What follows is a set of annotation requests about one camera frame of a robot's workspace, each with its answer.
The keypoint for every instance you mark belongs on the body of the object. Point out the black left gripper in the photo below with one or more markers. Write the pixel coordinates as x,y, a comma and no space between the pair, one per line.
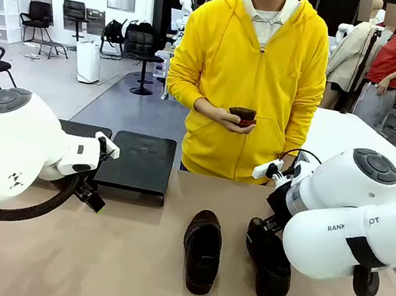
96,172

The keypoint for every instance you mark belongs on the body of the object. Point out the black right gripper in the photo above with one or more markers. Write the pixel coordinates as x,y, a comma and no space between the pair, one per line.
279,202

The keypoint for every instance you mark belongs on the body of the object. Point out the black leather shoe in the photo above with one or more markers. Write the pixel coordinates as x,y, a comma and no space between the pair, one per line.
270,279
201,260

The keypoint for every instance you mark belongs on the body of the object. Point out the wooden shoe brush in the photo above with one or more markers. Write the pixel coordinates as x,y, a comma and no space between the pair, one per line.
243,114

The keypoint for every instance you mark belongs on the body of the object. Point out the person's left forearm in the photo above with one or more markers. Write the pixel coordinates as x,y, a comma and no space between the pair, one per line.
301,128

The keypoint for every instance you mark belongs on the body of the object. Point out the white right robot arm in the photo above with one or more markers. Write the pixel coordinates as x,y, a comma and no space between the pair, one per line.
335,237

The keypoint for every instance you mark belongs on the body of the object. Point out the person's right forearm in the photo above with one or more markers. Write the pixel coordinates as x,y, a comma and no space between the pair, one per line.
181,91

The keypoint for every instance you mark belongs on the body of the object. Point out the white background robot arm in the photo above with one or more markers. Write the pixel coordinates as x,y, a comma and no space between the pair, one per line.
186,6
343,30

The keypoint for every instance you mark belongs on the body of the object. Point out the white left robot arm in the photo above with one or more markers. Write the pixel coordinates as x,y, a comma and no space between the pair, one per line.
10,145

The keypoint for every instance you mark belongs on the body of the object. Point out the black metal shoe stand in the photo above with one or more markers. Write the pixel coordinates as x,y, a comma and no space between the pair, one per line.
78,128
140,168

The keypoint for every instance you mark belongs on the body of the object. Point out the person's right hand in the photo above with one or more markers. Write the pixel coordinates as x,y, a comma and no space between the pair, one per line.
208,108

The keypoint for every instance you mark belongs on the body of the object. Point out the white table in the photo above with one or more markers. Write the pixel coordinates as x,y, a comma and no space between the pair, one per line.
338,134

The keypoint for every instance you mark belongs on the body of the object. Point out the white air purifier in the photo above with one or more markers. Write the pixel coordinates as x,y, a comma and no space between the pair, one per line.
87,59

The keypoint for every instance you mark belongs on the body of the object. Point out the person in yellow hoodie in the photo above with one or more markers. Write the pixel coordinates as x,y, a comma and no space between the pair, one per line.
250,69

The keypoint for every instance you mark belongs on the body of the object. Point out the black quilted bar stool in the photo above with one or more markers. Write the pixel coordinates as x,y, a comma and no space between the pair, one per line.
139,43

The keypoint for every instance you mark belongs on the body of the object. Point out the background desk with equipment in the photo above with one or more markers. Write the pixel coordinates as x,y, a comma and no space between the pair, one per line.
166,54

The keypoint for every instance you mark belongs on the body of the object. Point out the black backpack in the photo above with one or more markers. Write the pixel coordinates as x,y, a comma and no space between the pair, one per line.
140,26
114,31

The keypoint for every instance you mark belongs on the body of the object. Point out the dark box appliance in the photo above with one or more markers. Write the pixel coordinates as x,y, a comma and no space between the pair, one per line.
94,20

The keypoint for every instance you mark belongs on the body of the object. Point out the mannequin in beige coat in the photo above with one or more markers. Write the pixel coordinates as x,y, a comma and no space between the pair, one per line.
352,56

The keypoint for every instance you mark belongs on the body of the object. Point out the black office chair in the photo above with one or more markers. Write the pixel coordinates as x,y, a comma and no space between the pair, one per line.
37,12

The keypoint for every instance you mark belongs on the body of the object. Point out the mannequin in red shirt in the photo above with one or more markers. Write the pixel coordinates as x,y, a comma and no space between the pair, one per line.
394,56

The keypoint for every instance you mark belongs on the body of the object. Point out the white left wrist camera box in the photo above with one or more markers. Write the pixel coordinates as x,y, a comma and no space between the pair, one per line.
109,148

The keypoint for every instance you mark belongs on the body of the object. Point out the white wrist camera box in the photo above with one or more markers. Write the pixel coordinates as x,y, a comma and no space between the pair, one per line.
109,148
265,169

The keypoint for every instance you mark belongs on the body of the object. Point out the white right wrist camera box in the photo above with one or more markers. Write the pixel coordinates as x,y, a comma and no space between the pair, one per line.
265,169

